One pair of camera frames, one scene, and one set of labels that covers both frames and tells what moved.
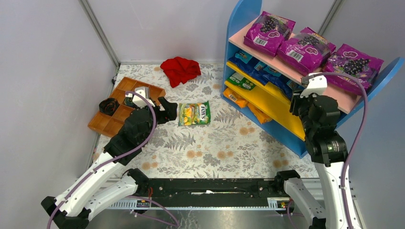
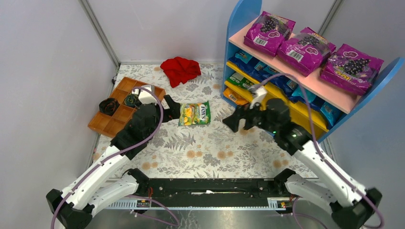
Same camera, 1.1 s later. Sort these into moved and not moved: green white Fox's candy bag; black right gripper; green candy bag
Moved: black right gripper
Not moved: green white Fox's candy bag; green candy bag
